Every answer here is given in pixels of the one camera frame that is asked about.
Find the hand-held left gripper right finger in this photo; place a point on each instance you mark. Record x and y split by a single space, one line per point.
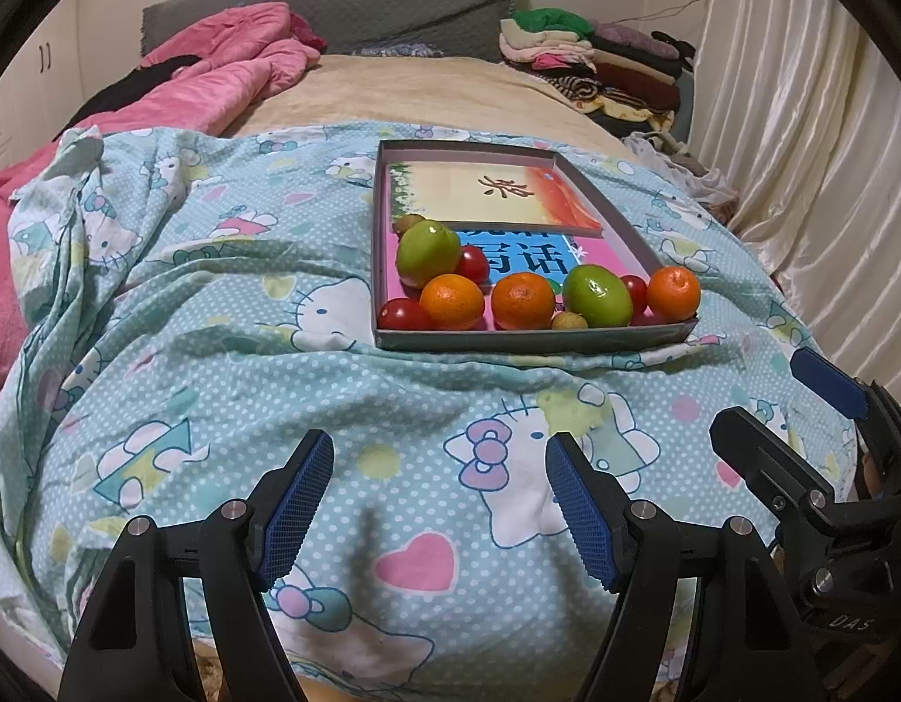
582 512

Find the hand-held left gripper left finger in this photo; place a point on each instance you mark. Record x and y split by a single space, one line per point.
297 504

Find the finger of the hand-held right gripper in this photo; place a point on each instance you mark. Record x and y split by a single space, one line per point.
757 453
830 380

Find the orange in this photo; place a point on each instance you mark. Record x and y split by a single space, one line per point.
523 300
673 291
452 300

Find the small tan round fruit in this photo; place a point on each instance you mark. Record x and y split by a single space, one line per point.
569 321
408 223

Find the shallow grey cardboard box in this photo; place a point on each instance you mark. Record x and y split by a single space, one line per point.
494 340

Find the red cherry tomato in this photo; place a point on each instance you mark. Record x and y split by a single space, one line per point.
473 263
635 291
404 314

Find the green apple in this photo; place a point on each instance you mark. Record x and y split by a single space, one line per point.
428 252
598 295

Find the blue cartoon printed blanket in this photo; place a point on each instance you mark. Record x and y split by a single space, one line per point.
202 351

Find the pink book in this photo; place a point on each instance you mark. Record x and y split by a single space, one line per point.
611 256

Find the white curtain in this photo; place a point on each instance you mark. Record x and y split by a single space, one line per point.
808 124

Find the white crumpled cloth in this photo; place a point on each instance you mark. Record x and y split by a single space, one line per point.
684 168

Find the yellow and orange book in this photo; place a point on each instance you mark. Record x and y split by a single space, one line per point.
450 190

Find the pile of folded clothes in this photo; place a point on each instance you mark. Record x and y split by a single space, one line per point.
625 66

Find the beige bed sheet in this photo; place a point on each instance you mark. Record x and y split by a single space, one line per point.
421 95

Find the black cloth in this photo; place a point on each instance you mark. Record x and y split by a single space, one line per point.
136 84

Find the pink quilt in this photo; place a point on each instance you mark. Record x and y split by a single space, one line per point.
223 58

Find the dark patterned cloth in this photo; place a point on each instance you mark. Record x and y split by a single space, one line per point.
399 50

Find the magenta cloth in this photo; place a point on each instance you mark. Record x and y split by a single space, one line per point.
308 33

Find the white wardrobe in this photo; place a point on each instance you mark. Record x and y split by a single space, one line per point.
26 102

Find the grey quilted headboard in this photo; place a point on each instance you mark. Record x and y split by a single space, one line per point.
384 0

